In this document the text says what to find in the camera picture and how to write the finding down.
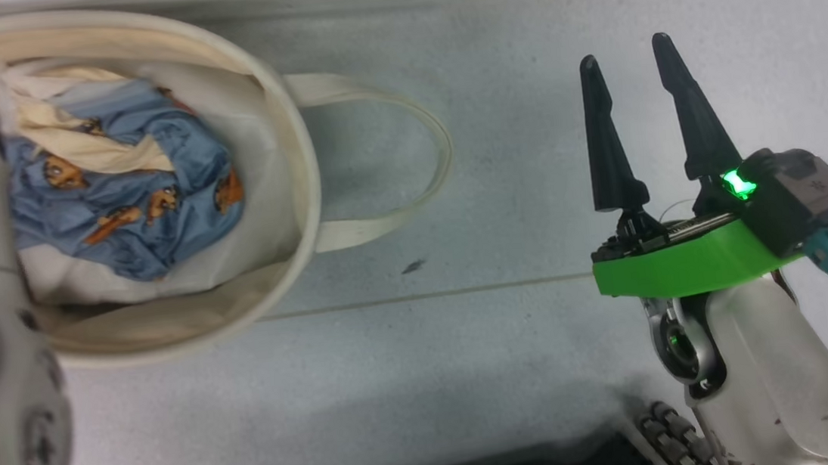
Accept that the white padded basket liner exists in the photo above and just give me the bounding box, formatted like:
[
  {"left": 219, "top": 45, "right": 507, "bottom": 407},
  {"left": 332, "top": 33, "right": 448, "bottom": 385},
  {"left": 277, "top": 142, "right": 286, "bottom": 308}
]
[{"left": 4, "top": 48, "right": 309, "bottom": 312}]

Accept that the blue garment with orange prints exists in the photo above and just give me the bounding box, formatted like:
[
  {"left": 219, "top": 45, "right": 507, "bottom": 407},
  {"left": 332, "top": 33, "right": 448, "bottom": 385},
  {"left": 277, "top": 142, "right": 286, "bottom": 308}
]
[{"left": 0, "top": 71, "right": 253, "bottom": 294}]

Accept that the cream canvas laundry basket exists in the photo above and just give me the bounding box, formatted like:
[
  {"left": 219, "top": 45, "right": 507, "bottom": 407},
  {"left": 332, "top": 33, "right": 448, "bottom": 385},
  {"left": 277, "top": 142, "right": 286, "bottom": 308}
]
[{"left": 0, "top": 0, "right": 472, "bottom": 379}]

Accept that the cream beige garment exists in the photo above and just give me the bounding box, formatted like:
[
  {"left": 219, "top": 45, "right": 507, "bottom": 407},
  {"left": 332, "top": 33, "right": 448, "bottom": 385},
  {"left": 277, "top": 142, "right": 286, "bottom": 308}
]
[{"left": 8, "top": 55, "right": 177, "bottom": 188}]

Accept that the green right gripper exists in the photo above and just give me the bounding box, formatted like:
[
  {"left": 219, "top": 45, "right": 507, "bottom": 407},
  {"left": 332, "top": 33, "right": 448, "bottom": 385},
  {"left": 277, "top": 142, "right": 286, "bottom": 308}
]
[{"left": 569, "top": 21, "right": 808, "bottom": 307}]

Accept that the black segmented cable chain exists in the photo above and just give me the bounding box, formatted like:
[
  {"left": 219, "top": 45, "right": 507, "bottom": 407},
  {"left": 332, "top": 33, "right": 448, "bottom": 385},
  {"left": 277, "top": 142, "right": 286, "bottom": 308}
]
[{"left": 630, "top": 393, "right": 722, "bottom": 465}]

